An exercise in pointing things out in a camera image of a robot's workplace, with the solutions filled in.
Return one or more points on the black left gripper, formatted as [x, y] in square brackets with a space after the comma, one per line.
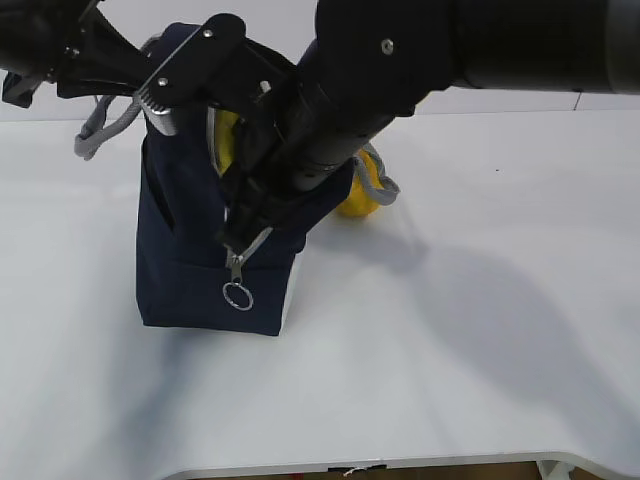
[70, 44]

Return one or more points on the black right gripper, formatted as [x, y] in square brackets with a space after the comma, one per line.
[301, 126]

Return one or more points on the yellow banana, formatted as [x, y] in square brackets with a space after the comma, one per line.
[224, 123]

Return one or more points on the yellow pear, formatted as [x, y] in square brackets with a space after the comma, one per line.
[359, 203]

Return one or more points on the navy blue lunch bag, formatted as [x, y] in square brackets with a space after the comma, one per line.
[206, 289]

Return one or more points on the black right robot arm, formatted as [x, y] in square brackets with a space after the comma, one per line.
[579, 46]

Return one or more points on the white tag under table edge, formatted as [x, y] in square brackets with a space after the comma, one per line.
[355, 470]

